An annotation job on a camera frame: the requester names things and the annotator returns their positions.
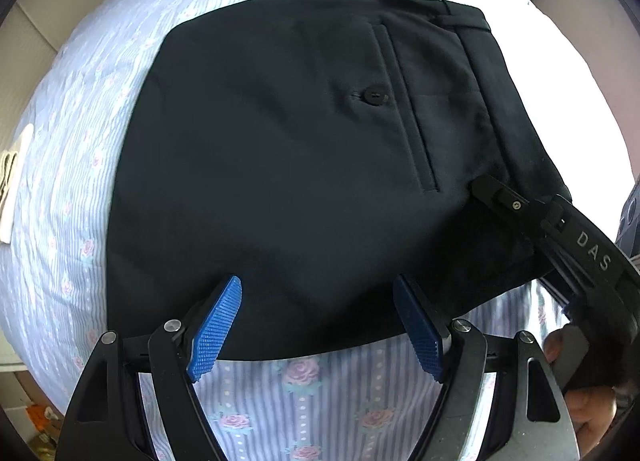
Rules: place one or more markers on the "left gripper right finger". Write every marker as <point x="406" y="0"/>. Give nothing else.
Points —
<point x="497" y="392"/>

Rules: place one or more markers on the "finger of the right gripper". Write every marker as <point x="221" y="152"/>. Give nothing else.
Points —
<point x="555" y="226"/>

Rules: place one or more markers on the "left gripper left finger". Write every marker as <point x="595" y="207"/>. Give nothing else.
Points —
<point x="106" y="419"/>

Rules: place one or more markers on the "black dress pants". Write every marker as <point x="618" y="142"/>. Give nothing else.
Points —
<point x="318" y="149"/>

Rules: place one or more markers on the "right human hand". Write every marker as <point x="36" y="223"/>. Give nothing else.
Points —
<point x="592" y="410"/>

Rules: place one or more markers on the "light blue striped bed sheet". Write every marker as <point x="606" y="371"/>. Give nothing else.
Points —
<point x="367" y="403"/>

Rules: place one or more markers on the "cream folded cloth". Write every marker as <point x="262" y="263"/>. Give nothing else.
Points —
<point x="12" y="164"/>

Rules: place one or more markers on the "cream wardrobe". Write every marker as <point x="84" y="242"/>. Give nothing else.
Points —
<point x="40" y="26"/>

